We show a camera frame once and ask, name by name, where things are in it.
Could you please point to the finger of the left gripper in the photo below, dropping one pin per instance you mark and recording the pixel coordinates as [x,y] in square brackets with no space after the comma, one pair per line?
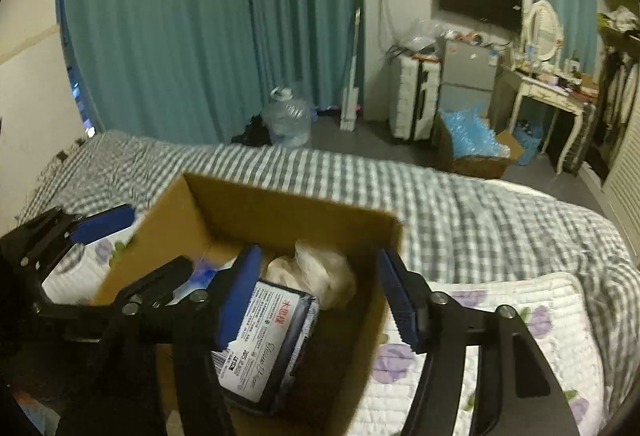
[43,241]

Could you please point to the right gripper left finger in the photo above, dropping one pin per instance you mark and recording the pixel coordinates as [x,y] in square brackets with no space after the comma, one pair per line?
[211,316]

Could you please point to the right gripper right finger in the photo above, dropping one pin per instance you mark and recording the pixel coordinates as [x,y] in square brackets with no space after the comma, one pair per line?
[431,321]

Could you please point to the blue tissue packet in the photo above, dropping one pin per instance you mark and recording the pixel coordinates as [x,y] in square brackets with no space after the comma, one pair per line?
[256,370]

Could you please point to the cream lace scrunchie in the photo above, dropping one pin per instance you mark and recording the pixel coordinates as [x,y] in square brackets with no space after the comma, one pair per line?
[316,270]

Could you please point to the brown cardboard box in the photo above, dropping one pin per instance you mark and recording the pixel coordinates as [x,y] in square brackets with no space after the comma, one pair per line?
[301,359]

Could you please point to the white floral quilt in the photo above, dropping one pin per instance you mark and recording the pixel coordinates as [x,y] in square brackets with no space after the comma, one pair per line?
[517,392]

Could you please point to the box of blue plastic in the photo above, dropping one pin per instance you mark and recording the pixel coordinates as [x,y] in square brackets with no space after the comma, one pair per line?
[468,146]

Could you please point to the clear water jug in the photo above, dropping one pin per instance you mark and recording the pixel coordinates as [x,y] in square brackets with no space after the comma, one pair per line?
[287,118]

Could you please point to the white louvered wardrobe door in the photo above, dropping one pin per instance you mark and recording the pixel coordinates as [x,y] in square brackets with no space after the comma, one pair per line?
[621,185]

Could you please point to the white upright floor mop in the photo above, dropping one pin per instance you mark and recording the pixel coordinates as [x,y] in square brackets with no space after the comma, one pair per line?
[350,92]

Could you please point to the white suitcase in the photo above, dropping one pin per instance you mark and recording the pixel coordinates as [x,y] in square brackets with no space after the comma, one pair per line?
[414,87]

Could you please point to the small grey refrigerator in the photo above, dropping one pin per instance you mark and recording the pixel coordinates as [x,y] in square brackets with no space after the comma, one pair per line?
[467,78]

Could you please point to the white dressing table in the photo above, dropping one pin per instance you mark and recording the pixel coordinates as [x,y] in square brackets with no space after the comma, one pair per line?
[567,119]

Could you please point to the white oval vanity mirror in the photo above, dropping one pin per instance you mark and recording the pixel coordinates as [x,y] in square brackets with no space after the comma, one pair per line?
[543,34]

